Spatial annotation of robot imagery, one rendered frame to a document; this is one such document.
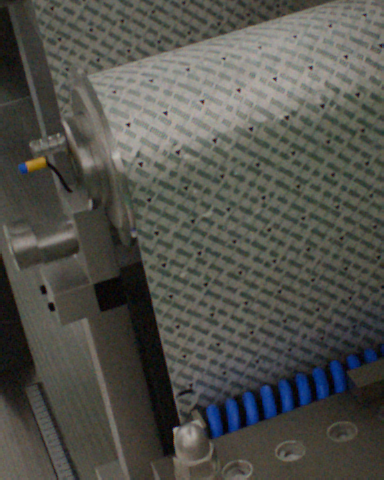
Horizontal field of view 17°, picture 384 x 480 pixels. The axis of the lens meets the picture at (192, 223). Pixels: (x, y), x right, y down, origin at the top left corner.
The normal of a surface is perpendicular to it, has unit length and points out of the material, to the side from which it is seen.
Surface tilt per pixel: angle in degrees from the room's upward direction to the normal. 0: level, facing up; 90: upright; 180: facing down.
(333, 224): 90
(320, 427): 0
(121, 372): 90
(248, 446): 0
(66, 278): 0
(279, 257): 90
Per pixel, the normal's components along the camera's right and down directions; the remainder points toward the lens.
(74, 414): -0.18, -0.85
